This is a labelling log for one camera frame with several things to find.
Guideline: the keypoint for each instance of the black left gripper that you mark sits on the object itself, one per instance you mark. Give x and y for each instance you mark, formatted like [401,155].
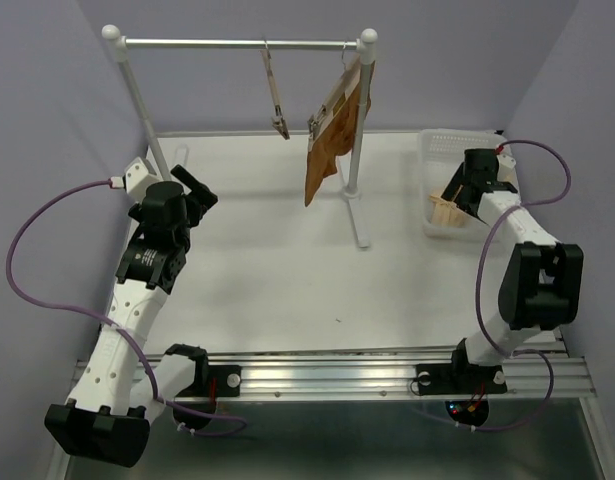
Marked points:
[200,194]

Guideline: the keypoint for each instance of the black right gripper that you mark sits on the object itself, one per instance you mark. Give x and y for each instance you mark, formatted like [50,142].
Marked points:
[452,188]

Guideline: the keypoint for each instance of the beige underwear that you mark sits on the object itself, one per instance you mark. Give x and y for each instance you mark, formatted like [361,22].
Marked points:
[446,213]

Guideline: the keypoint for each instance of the wooden clip hanger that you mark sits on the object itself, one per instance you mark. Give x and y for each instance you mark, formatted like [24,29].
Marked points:
[278,120]

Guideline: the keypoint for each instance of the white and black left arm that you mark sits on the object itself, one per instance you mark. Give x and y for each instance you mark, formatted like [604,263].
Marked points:
[107,417]

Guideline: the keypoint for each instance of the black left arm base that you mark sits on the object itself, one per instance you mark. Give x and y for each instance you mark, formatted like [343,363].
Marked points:
[222,377]

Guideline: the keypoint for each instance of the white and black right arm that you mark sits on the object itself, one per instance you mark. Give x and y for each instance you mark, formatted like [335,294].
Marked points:
[540,288]

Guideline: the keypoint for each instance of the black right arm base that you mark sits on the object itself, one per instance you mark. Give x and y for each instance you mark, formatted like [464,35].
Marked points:
[466,389]

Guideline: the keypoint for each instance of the brown underwear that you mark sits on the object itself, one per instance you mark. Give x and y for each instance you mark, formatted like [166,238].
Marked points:
[336,141]

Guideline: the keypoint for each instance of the wooden hanger with brown underwear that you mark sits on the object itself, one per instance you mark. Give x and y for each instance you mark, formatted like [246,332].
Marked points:
[334,101]

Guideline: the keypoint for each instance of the white plastic basket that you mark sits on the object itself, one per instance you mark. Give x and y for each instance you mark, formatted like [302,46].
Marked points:
[440,152]

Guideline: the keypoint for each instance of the white clothes rack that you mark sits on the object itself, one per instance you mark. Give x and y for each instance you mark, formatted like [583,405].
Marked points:
[221,85]

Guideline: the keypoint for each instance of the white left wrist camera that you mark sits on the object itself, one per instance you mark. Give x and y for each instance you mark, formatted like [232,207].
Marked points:
[138,177]

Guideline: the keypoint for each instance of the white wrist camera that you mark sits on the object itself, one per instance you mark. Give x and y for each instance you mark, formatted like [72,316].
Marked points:
[138,177]
[507,169]

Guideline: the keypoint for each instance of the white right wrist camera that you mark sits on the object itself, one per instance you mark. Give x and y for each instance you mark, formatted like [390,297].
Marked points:
[507,169]

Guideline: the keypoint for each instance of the aluminium mounting rail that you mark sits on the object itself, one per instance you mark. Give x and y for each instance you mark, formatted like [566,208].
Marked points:
[386,375]

